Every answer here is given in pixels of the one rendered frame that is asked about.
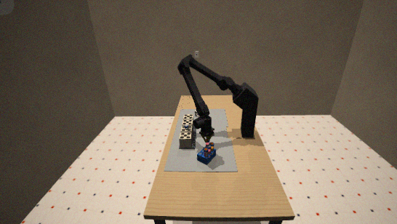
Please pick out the grey flat mat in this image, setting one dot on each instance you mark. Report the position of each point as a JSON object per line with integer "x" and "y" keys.
{"x": 185, "y": 160}

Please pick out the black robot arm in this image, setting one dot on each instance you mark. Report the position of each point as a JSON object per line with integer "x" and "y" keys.
{"x": 222, "y": 81}

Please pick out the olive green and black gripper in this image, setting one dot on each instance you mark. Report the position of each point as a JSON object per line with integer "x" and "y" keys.
{"x": 208, "y": 133}

